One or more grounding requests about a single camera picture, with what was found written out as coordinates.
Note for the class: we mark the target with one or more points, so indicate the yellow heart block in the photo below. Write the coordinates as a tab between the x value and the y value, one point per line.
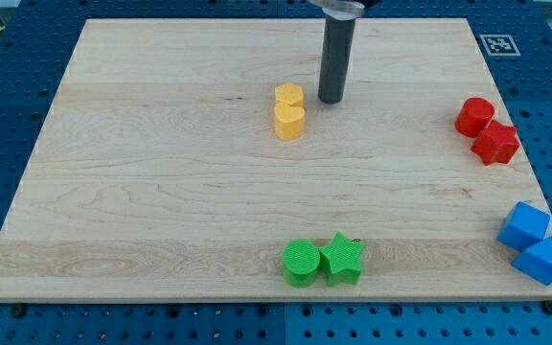
289	121

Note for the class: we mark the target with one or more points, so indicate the green circle block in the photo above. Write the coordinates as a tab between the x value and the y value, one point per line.
301	261

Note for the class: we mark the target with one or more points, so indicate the red circle block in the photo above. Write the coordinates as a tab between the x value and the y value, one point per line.
474	115

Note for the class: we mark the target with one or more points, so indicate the red star-like heart block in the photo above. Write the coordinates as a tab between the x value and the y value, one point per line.
496	143

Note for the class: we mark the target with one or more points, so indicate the green star block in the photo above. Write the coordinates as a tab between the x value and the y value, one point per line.
340	259

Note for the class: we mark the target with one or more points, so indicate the wooden board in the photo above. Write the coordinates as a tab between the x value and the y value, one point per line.
157	175

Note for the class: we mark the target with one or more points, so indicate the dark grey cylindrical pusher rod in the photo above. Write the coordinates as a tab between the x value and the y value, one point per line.
337	43

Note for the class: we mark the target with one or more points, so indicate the white fiducial marker tag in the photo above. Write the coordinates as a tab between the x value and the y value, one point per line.
499	45

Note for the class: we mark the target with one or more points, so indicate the blue cube block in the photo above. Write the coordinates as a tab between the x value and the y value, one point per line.
524	226

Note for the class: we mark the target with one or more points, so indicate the blue triangle block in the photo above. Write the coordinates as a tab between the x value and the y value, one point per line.
536	261

